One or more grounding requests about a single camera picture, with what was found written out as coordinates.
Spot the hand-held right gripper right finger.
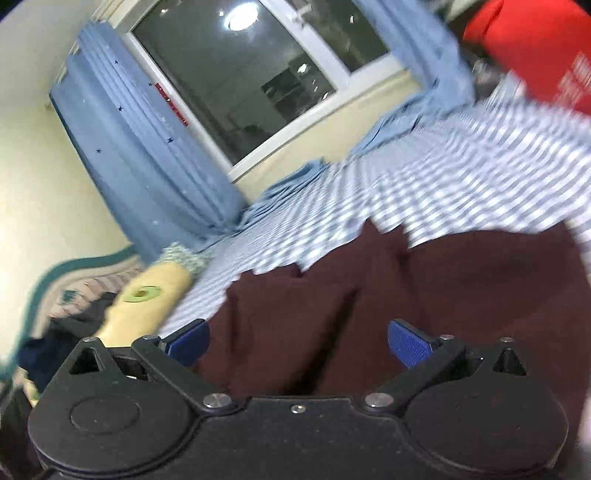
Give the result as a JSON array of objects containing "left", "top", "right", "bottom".
[{"left": 362, "top": 318, "right": 527, "bottom": 415}]

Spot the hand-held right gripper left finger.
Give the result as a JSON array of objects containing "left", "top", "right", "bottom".
[{"left": 69, "top": 318, "right": 234, "bottom": 412}]

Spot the maroon printed t-shirt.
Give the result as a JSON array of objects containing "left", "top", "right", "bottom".
[{"left": 191, "top": 219, "right": 591, "bottom": 467}]

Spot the yellow pillow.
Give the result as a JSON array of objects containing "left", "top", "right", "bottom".
[{"left": 95, "top": 265, "right": 193, "bottom": 348}]

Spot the green checked pillow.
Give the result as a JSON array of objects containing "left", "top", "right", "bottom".
[{"left": 159, "top": 242, "right": 214, "bottom": 278}]

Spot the dark clothing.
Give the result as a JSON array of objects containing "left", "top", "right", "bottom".
[{"left": 17, "top": 291, "right": 118, "bottom": 395}]

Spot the teal edged patterned blanket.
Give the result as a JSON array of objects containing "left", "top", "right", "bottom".
[{"left": 0, "top": 244, "right": 149, "bottom": 372}]

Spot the blue checked bed sheet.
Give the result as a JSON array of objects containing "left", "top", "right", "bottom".
[{"left": 157, "top": 74, "right": 591, "bottom": 337}]

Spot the blue star curtain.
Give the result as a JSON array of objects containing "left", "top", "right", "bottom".
[
  {"left": 50, "top": 21, "right": 326, "bottom": 254},
  {"left": 346, "top": 0, "right": 477, "bottom": 158}
]

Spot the white framed window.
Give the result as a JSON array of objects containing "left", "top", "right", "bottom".
[{"left": 115, "top": 0, "right": 408, "bottom": 186}]

